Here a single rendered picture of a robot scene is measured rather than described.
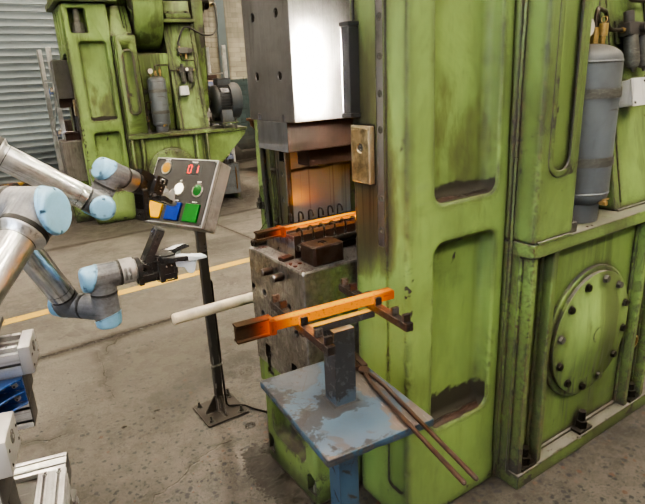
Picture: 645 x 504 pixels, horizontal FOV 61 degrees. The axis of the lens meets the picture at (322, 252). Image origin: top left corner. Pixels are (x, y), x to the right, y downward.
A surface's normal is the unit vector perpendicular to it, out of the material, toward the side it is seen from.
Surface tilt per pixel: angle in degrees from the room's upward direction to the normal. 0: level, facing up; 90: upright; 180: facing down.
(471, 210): 90
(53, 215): 86
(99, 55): 89
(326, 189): 90
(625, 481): 0
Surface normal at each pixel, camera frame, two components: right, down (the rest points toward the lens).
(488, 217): 0.56, 0.23
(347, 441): -0.04, -0.95
